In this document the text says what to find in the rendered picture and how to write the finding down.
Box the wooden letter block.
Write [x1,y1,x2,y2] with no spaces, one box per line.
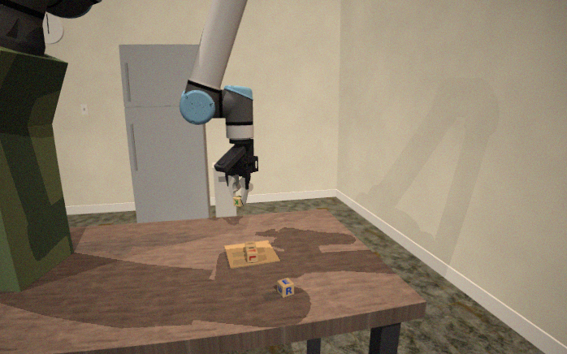
[233,196,243,207]
[277,278,294,297]
[245,241,256,252]
[246,248,258,263]

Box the tan square mat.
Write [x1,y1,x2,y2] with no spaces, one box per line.
[224,240,280,269]

